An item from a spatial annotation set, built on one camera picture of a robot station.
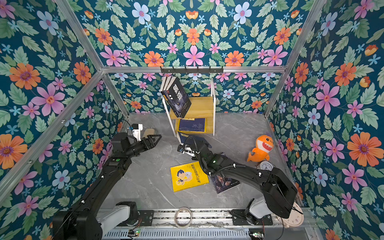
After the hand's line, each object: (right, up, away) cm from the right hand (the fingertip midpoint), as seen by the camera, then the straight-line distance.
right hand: (197, 140), depth 81 cm
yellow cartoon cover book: (-6, -22, +5) cm, 23 cm away
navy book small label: (-8, +2, +1) cm, 8 cm away
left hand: (-19, +3, -6) cm, 20 cm away
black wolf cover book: (-11, +26, +5) cm, 28 cm away
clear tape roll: (-10, -39, -8) cm, 41 cm away
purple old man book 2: (+14, -25, +3) cm, 29 cm away
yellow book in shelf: (-2, +9, +23) cm, 25 cm away
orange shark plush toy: (+42, -4, +11) cm, 44 cm away
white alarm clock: (+41, -16, +8) cm, 45 cm away
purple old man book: (-13, +27, -1) cm, 30 cm away
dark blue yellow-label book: (-5, +9, +23) cm, 25 cm away
